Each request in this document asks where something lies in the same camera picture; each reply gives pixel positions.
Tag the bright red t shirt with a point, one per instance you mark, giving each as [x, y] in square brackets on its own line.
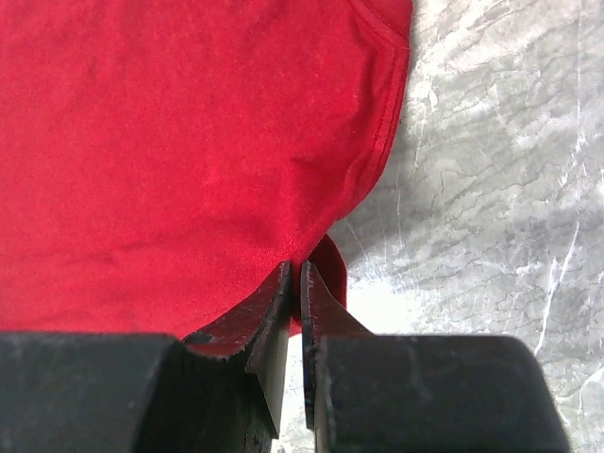
[160, 158]

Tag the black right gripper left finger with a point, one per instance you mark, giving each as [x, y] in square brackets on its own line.
[220, 389]

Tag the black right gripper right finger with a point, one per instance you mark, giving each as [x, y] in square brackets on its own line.
[418, 393]

